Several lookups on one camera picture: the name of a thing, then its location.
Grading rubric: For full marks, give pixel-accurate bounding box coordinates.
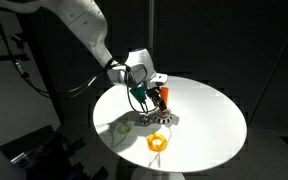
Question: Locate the black stand pole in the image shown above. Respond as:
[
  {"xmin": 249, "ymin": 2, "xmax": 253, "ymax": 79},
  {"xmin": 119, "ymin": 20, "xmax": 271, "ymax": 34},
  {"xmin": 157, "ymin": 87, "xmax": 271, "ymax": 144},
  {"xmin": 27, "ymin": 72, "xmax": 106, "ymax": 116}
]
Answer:
[{"xmin": 0, "ymin": 13, "xmax": 67, "ymax": 126}]

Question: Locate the dark clamp tripod assembly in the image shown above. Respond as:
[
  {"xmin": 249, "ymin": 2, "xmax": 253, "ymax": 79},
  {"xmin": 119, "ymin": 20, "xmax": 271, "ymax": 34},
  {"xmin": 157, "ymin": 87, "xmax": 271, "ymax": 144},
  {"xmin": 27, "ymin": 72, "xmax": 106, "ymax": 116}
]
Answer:
[{"xmin": 0, "ymin": 124, "xmax": 109, "ymax": 180}]

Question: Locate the black and white toothed ring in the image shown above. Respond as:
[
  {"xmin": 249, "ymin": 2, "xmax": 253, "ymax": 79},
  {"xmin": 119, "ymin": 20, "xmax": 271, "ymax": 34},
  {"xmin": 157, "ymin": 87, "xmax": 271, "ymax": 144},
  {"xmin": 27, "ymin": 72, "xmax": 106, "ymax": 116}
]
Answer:
[{"xmin": 152, "ymin": 111, "xmax": 175, "ymax": 125}]

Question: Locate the small black toothed ring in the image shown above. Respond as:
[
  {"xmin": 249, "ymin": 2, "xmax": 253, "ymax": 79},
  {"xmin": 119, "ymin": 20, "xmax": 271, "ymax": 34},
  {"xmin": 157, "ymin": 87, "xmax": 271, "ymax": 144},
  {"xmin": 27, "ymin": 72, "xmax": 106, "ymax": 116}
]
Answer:
[{"xmin": 138, "ymin": 114, "xmax": 152, "ymax": 126}]

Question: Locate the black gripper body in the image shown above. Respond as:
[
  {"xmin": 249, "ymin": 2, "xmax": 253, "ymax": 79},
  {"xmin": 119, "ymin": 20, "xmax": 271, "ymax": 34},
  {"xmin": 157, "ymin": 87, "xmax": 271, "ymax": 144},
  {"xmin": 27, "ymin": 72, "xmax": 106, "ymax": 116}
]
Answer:
[{"xmin": 144, "ymin": 85, "xmax": 162, "ymax": 101}]

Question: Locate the black background cable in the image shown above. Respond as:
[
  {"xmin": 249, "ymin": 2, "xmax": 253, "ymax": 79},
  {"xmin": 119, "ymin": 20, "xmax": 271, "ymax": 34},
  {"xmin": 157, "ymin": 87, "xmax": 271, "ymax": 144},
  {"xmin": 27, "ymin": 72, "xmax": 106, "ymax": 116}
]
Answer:
[{"xmin": 0, "ymin": 9, "xmax": 103, "ymax": 99}]

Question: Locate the green toothed ring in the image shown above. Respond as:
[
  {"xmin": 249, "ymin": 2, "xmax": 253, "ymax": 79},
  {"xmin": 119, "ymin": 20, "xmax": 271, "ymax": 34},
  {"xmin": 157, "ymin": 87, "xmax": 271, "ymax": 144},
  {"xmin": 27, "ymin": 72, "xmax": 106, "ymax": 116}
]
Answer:
[{"xmin": 116, "ymin": 122, "xmax": 133, "ymax": 136}]

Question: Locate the teal camera mount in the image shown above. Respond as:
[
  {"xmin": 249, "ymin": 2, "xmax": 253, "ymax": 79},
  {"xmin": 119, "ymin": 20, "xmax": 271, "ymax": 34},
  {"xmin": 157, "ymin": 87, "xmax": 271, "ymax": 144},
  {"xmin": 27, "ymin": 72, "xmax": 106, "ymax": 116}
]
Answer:
[{"xmin": 129, "ymin": 86, "xmax": 148, "ymax": 102}]

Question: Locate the white table pedestal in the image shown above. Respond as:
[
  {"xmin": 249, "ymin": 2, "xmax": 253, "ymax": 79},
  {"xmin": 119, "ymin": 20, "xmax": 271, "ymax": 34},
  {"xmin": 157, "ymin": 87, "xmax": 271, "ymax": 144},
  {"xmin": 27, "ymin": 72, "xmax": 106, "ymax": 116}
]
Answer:
[{"xmin": 130, "ymin": 165, "xmax": 186, "ymax": 180}]

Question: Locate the orange textured ring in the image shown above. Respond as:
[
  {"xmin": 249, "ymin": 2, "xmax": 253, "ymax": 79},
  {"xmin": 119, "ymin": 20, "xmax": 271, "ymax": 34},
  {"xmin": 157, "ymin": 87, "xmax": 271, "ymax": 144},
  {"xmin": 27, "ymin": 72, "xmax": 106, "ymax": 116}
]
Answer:
[{"xmin": 145, "ymin": 132, "xmax": 169, "ymax": 153}]

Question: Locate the grey vertical pole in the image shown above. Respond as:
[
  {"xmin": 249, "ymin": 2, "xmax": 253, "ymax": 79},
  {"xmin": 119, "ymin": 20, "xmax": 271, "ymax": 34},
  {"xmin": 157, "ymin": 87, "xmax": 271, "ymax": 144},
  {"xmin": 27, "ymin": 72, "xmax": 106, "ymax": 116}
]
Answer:
[{"xmin": 149, "ymin": 0, "xmax": 155, "ymax": 75}]

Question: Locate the black robot wrist cable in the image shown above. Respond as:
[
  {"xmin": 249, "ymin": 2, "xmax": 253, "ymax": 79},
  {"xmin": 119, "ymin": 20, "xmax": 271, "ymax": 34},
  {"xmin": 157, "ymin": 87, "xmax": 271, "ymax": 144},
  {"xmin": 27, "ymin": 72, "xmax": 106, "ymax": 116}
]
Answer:
[{"xmin": 103, "ymin": 58, "xmax": 160, "ymax": 116}]

